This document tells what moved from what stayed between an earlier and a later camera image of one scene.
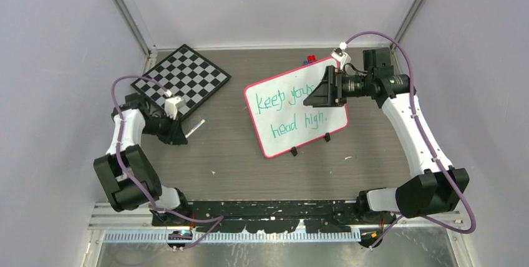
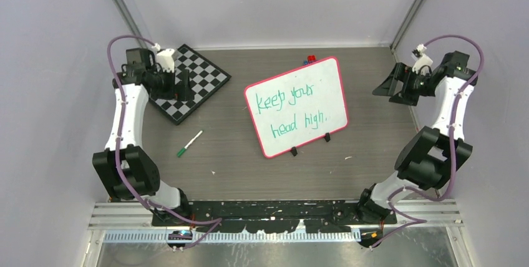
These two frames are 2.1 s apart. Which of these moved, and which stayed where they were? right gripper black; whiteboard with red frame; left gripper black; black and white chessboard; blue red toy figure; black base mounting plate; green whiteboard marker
Moved: right gripper black; green whiteboard marker; left gripper black
Stayed: whiteboard with red frame; blue red toy figure; black base mounting plate; black and white chessboard
